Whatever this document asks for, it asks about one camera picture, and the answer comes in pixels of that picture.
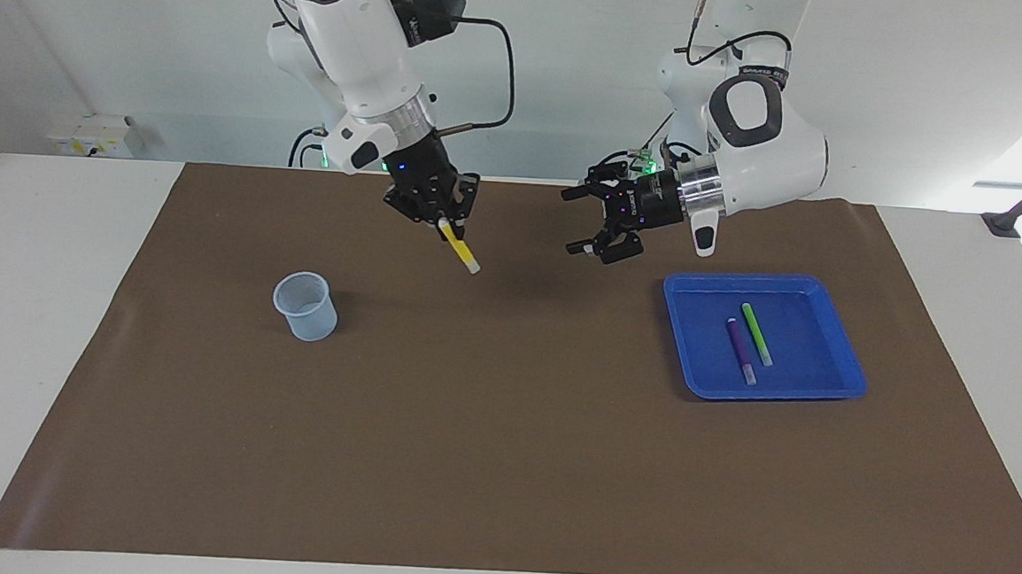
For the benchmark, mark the blue plastic tray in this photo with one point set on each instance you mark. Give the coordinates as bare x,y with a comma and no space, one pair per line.
702,352

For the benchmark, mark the translucent plastic cup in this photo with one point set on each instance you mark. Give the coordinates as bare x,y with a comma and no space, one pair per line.
313,324

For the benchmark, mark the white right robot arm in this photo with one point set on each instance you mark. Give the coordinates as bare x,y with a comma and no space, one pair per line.
358,38

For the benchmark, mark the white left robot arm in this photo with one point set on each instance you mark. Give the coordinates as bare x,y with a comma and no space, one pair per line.
767,161

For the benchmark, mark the yellow pen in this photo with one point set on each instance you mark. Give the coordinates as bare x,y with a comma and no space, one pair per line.
460,250

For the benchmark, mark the white wall socket box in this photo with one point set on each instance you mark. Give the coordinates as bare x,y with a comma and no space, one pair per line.
85,141

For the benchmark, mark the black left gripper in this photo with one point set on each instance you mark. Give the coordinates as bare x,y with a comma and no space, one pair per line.
654,200

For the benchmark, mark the brown table mat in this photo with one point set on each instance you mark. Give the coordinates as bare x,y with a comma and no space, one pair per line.
501,455

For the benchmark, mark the green pen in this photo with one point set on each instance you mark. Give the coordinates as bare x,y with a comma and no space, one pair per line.
756,334

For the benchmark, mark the purple pen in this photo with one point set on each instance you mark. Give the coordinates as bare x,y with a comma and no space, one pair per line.
740,350

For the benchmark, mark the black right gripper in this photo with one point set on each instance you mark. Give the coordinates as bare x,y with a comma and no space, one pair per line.
420,171

